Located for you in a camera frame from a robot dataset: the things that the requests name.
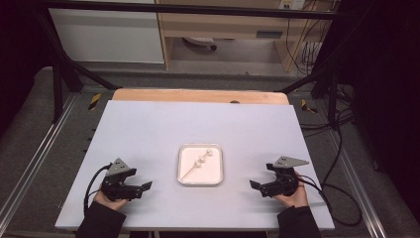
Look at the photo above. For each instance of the office chair base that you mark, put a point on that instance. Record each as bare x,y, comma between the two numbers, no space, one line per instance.
199,41

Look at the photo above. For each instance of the black metal frame bar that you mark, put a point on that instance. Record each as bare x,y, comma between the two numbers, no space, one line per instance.
198,9

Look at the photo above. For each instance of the person's right hand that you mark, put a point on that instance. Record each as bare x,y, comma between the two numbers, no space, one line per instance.
297,198

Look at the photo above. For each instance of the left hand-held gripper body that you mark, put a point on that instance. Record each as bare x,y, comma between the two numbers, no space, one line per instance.
117,190

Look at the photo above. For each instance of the person's left hand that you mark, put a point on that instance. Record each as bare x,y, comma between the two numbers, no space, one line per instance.
109,202

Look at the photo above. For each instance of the aluminium rail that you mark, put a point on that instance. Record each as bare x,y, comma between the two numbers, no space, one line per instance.
33,159
371,214

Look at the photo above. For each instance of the white rectangular tray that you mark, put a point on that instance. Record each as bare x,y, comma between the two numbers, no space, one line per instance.
211,173

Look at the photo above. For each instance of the yellow black tape marker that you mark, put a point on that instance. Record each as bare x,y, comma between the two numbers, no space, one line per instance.
94,101
308,107

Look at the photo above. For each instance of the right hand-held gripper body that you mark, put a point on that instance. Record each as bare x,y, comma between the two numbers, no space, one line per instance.
285,185

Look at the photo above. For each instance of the white cabinet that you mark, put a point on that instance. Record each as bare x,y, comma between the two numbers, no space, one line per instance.
105,39

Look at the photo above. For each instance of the light wooden desk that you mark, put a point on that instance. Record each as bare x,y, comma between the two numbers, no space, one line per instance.
214,24

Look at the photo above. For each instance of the black metal stand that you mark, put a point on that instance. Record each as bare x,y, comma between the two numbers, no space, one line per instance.
332,95
57,92

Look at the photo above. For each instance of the wooden table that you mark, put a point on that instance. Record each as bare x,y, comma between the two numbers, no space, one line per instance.
198,96

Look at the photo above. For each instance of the white power socket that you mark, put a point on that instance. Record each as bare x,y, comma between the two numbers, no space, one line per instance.
292,4

